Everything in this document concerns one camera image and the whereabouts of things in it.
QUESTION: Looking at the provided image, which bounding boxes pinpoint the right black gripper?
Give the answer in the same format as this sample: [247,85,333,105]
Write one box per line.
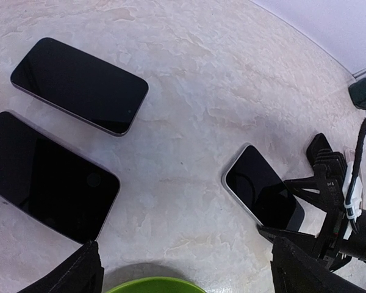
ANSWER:
[284,133,351,269]

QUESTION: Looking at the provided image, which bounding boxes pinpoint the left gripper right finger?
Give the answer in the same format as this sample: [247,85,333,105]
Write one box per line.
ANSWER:
[257,225,366,292]

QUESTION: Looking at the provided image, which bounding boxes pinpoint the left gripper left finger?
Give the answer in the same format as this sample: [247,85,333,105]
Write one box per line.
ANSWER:
[21,241,104,293]

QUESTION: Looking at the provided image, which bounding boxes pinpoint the silver edged black phone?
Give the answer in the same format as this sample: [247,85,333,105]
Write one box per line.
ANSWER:
[221,143,304,232]

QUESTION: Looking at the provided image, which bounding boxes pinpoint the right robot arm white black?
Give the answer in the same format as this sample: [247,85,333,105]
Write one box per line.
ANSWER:
[286,133,366,271]

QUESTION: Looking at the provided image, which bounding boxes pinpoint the dark phone lower left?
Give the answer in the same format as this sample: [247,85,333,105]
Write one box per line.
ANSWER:
[0,112,120,244]

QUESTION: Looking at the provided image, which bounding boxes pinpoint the dark phone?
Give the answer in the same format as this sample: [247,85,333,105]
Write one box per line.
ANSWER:
[0,112,120,244]
[10,37,149,137]

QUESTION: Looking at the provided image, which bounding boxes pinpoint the dark phone upper left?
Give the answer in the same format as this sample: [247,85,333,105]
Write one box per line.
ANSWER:
[10,37,149,137]

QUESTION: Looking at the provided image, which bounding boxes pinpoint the green bowl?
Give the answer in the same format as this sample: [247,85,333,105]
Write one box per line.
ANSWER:
[107,277,205,293]

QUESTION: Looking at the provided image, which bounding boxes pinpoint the black cylinder cup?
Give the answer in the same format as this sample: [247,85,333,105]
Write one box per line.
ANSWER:
[348,77,366,110]

